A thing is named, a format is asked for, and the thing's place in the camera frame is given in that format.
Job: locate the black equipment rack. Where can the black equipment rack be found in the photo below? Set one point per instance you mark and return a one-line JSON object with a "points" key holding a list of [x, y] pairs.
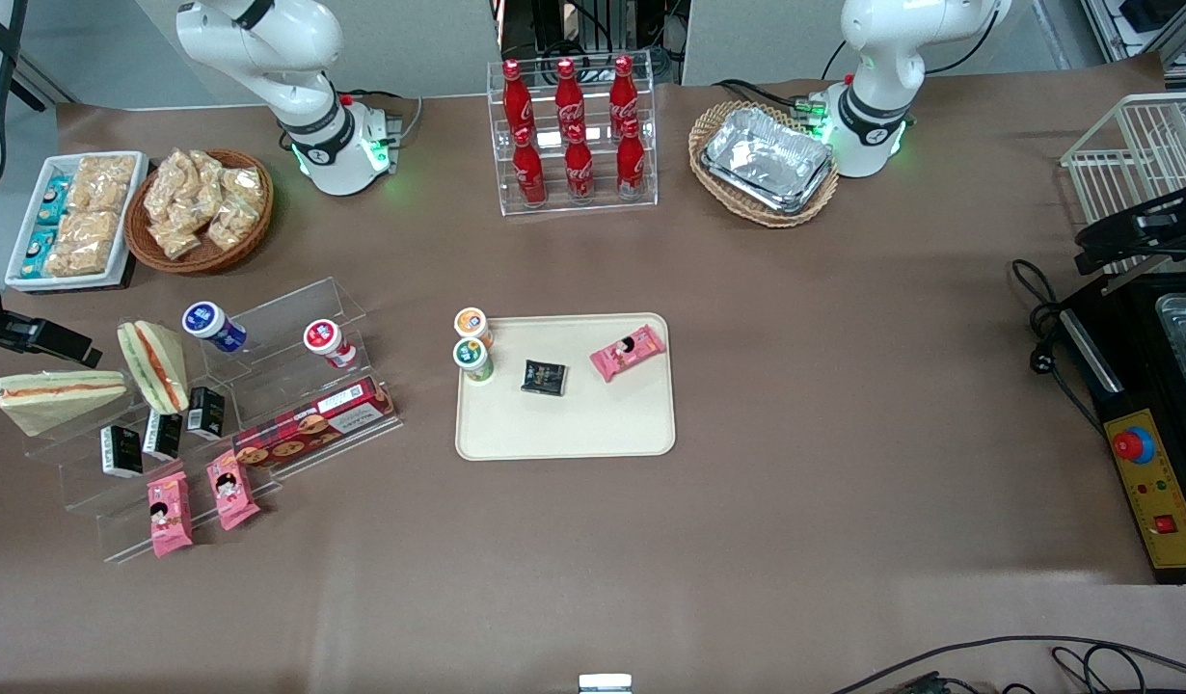
{"points": [[593, 29]]}

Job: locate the small white box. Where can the small white box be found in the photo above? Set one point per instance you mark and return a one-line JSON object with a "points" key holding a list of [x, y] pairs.
{"points": [[605, 684]]}

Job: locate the yellow control panel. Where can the yellow control panel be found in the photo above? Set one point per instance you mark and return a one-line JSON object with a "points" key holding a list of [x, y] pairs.
{"points": [[1167, 501]]}

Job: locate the aluminium frame profile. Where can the aluminium frame profile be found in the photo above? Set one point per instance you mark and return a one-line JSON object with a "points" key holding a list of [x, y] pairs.
{"points": [[1133, 39]]}

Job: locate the red emergency stop button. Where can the red emergency stop button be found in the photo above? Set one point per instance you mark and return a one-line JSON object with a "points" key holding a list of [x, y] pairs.
{"points": [[1133, 444]]}

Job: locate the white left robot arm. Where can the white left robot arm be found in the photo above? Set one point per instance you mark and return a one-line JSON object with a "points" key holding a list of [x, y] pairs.
{"points": [[882, 58]]}

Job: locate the clear acrylic bottle rack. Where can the clear acrylic bottle rack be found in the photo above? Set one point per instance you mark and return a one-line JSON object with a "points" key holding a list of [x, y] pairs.
{"points": [[641, 204]]}

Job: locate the clear acrylic stepped shelf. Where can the clear acrylic stepped shelf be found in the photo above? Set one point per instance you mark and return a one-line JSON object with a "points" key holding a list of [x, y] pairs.
{"points": [[294, 304]]}

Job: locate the beige plastic serving tray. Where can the beige plastic serving tray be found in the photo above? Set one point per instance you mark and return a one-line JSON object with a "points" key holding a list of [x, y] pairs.
{"points": [[603, 414]]}

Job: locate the white rectangular snack tray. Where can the white rectangular snack tray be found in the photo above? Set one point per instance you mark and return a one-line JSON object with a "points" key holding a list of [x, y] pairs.
{"points": [[19, 260]]}

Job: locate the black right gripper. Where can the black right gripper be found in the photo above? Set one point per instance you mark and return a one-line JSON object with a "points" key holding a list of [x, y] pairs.
{"points": [[5, 328]]}

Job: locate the green lid small cup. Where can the green lid small cup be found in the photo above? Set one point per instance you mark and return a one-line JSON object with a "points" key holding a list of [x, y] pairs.
{"points": [[471, 355]]}

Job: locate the red cookie box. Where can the red cookie box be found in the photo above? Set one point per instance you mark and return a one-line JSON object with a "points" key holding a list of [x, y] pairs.
{"points": [[313, 424]]}

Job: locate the rice cracker bar pack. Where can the rice cracker bar pack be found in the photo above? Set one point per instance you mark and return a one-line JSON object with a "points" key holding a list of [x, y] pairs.
{"points": [[89, 228], [106, 170], [94, 198], [77, 260]]}

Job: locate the brown wicker snack basket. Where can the brown wicker snack basket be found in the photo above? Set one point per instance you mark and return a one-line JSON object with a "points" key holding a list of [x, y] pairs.
{"points": [[217, 258]]}

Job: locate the black snack packet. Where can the black snack packet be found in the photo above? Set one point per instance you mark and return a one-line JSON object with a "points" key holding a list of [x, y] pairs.
{"points": [[544, 377]]}

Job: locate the triangle sandwich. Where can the triangle sandwich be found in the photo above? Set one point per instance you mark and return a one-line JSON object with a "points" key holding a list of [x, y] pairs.
{"points": [[157, 366], [58, 400]]}

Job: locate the clear wrapped cracker pack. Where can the clear wrapped cracker pack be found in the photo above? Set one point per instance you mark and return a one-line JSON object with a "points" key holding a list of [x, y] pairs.
{"points": [[200, 204], [241, 186], [175, 239], [233, 224], [193, 171], [164, 196]]}

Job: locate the teal snack packet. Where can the teal snack packet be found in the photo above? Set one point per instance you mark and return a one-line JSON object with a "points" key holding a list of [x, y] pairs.
{"points": [[54, 200], [40, 253]]}

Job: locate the silver foil tray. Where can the silver foil tray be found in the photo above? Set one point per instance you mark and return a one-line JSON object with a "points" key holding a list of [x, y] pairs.
{"points": [[767, 154]]}

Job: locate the red lid small cup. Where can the red lid small cup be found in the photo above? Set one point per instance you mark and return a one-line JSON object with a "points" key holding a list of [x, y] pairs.
{"points": [[325, 339]]}

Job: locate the black tray sealing machine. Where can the black tray sealing machine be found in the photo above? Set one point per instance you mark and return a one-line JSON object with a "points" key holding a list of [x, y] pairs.
{"points": [[1133, 366]]}

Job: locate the small black box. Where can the small black box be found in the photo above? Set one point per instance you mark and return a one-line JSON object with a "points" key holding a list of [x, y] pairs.
{"points": [[121, 451], [206, 413], [163, 435]]}

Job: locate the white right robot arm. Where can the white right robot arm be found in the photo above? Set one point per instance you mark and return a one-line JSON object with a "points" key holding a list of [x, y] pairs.
{"points": [[265, 58]]}

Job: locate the orange lid small cup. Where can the orange lid small cup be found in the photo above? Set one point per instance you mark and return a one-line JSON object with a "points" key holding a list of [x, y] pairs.
{"points": [[471, 323]]}

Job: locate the light wicker tray basket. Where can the light wicker tray basket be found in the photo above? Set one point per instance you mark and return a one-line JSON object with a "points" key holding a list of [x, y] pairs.
{"points": [[718, 193]]}

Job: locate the red cola bottle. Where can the red cola bottle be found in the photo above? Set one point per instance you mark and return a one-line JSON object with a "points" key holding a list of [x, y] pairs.
{"points": [[529, 173], [624, 92], [632, 164], [569, 96], [579, 169], [517, 101]]}

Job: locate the blue lid small cup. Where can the blue lid small cup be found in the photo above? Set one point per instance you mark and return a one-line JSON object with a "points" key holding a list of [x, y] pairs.
{"points": [[207, 322]]}

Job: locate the brown table cover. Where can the brown table cover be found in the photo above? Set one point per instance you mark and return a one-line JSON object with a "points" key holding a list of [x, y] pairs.
{"points": [[844, 386]]}

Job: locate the pink snack pack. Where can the pink snack pack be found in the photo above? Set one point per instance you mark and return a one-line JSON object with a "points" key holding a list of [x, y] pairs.
{"points": [[170, 514], [232, 492], [628, 352]]}

